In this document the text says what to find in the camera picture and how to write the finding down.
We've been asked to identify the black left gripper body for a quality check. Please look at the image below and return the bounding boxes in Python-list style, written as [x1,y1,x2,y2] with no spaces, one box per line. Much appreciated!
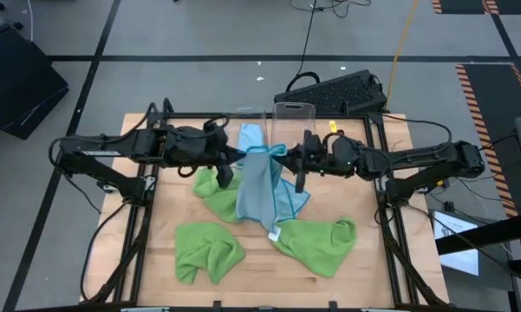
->
[199,128,233,169]

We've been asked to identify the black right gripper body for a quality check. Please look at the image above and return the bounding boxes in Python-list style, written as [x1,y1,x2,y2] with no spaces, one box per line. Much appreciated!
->
[301,128,333,175]

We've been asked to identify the light blue microfiber towel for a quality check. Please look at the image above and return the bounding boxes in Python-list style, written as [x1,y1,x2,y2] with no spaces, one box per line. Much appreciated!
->
[237,122,264,151]
[235,144,312,243]

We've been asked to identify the green microfiber towel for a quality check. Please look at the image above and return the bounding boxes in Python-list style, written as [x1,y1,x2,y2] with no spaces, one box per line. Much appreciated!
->
[271,217,358,280]
[173,221,247,286]
[192,167,244,224]

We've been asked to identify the clear plastic bin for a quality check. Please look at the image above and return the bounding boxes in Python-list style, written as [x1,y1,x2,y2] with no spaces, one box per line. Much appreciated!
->
[270,101,317,151]
[222,106,270,168]

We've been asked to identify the black perforated computer tower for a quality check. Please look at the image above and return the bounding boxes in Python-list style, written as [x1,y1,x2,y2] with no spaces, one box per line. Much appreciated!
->
[273,68,389,115]

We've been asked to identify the black hazard striped mat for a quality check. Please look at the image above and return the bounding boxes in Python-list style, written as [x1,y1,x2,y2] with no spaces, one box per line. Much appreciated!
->
[454,62,521,218]
[431,0,521,16]

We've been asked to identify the black metal beam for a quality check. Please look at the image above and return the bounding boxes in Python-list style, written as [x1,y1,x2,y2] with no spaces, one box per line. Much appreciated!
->
[434,211,521,257]

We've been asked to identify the black floor platform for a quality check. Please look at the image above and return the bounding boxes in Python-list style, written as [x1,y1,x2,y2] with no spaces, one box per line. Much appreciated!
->
[0,23,70,141]

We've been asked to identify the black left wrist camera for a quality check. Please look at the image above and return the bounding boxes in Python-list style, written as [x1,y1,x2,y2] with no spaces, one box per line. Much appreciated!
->
[215,163,236,191]

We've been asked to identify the black metal table frame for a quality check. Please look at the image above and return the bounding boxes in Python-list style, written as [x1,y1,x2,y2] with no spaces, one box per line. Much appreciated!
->
[80,97,450,312]

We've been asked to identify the black hanging cable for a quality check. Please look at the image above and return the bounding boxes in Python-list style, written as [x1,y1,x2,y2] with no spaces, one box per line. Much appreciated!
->
[284,0,322,93]

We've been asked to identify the yellow hanging cable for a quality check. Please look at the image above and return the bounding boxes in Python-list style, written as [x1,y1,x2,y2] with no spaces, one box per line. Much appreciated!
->
[383,0,420,112]

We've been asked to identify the black floor cable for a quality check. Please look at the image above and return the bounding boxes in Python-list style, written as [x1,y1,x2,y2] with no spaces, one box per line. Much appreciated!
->
[79,201,129,302]
[289,0,373,19]

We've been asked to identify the white floor cable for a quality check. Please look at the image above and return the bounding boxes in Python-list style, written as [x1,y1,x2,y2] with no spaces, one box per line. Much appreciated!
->
[25,0,35,42]

